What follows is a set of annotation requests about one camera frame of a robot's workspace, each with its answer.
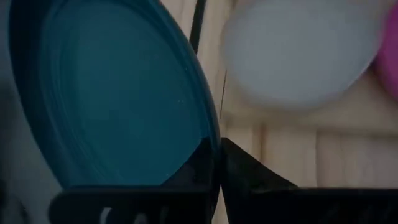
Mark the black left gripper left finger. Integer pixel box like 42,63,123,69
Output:
48,136,220,224

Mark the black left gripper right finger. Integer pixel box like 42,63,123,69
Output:
220,136,398,224

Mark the dark teal plate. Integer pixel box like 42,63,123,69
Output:
7,0,221,189

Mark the light blue plate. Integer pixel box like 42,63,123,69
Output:
221,0,386,110

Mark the magenta plate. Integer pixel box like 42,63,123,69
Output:
372,4,398,102

